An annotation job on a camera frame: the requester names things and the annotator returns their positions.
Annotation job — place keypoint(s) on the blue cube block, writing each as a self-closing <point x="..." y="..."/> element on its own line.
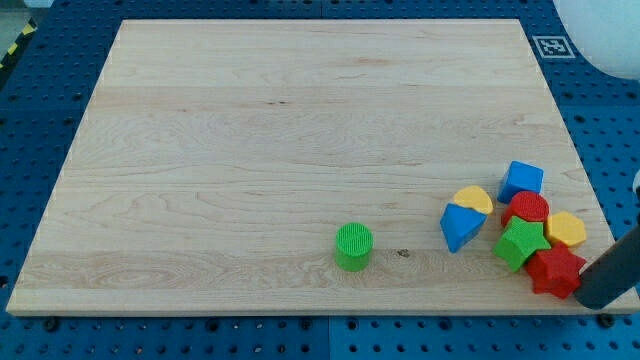
<point x="519" y="177"/>

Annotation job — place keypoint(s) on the green star block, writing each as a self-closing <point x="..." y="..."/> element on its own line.
<point x="520" y="240"/>

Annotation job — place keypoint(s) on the blue triangular prism block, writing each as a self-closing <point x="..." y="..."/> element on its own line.
<point x="459" y="225"/>

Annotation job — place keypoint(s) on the green cylinder block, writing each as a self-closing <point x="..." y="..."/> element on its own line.
<point x="353" y="245"/>

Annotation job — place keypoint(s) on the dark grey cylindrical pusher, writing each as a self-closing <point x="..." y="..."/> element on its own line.
<point x="615" y="272"/>

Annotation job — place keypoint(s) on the red cylinder block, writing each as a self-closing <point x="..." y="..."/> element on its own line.
<point x="528" y="206"/>

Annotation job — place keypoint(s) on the wooden board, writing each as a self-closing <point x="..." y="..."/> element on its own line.
<point x="217" y="159"/>

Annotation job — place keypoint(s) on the yellow semicircle block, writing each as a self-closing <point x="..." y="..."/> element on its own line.
<point x="475" y="198"/>

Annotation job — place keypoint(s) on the yellow hexagon block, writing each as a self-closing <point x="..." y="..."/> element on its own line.
<point x="566" y="228"/>

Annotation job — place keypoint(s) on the white fiducial marker tag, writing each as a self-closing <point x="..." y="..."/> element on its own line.
<point x="553" y="47"/>

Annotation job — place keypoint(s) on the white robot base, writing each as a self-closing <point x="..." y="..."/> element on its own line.
<point x="606" y="33"/>

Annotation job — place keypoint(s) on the red star block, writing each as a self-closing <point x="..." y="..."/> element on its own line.
<point x="555" y="271"/>

